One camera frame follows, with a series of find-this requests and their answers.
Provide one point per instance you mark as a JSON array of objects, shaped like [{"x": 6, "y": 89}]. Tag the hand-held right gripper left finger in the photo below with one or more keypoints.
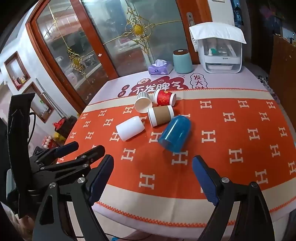
[{"x": 101, "y": 178}]

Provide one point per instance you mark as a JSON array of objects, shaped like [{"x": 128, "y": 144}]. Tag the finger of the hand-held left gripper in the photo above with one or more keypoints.
[
  {"x": 92, "y": 154},
  {"x": 67, "y": 148}
]

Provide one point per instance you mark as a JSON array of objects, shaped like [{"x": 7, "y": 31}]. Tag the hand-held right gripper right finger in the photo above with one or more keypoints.
[{"x": 205, "y": 179}]

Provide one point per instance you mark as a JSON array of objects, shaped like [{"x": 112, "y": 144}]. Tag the white plastic cup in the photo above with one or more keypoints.
[{"x": 129, "y": 128}]

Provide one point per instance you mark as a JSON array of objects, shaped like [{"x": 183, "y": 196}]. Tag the blue transparent plastic cup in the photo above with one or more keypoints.
[{"x": 175, "y": 134}]

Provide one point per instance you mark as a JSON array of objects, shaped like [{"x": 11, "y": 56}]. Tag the striped white paper cup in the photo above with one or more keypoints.
[{"x": 142, "y": 103}]

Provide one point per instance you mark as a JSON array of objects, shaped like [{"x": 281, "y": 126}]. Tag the brown sleeved paper cup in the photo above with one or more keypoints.
[{"x": 160, "y": 115}]

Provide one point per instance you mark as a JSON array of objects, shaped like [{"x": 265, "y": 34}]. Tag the red paper cup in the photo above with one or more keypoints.
[{"x": 164, "y": 97}]

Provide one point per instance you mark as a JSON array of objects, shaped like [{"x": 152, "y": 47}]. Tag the red box of white balls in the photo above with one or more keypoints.
[{"x": 49, "y": 142}]

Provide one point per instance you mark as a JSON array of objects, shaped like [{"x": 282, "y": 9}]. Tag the dark box with red decoration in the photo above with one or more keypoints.
[{"x": 66, "y": 126}]

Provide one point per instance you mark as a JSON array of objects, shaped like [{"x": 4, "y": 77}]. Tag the orange patterned tablecloth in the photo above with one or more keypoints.
[{"x": 231, "y": 139}]

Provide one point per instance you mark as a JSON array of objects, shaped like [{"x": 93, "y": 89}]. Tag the wooden glass sliding door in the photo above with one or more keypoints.
[
  {"x": 69, "y": 53},
  {"x": 143, "y": 34}
]

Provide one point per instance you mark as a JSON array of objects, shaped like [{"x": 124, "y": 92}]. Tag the purple tissue box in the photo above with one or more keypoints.
[{"x": 159, "y": 68}]

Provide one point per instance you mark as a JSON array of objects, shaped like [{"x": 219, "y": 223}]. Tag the teal round canister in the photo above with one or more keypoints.
[{"x": 183, "y": 61}]

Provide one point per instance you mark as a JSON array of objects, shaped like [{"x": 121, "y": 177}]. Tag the white storage box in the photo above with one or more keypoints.
[{"x": 222, "y": 60}]

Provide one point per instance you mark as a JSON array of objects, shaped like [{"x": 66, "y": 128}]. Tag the brown wooden cabinet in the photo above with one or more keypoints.
[{"x": 283, "y": 74}]

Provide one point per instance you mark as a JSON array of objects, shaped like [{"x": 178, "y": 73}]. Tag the white folded towel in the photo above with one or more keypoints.
[{"x": 217, "y": 31}]

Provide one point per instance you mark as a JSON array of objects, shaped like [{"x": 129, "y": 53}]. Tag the brown wooden door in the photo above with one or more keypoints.
[{"x": 198, "y": 14}]

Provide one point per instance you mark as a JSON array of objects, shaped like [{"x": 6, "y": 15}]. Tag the wooden wall niche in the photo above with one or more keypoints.
[
  {"x": 17, "y": 70},
  {"x": 39, "y": 103}
]

